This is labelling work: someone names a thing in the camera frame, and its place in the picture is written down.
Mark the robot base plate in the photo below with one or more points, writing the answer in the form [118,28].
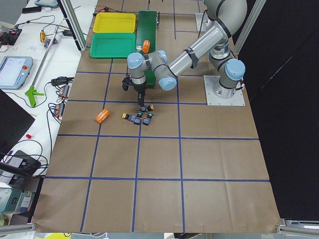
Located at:
[216,95]

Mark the yellow plastic tray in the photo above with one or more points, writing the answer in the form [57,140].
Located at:
[114,22]

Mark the black power adapter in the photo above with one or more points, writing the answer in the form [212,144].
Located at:
[67,33]

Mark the green conveyor belt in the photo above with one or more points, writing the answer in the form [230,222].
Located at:
[141,73]

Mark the teach pendant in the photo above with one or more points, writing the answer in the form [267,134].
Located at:
[14,71]

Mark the yellow push button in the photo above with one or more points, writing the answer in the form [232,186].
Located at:
[147,108]
[128,117]

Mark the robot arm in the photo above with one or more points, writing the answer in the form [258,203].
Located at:
[227,16]

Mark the green plastic tray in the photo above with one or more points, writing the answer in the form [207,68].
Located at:
[112,45]

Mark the relay module with wires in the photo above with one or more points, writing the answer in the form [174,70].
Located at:
[62,86]

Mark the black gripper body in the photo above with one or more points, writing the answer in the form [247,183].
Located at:
[139,88]

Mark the orange cylinder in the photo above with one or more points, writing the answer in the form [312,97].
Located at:
[146,46]
[102,116]

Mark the green reach grabber tool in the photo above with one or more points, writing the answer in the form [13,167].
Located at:
[31,92]

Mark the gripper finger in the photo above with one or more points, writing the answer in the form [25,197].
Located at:
[141,99]

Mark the aluminium frame post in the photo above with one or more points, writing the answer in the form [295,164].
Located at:
[72,21]

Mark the green push button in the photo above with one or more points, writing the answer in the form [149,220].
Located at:
[138,118]
[148,118]

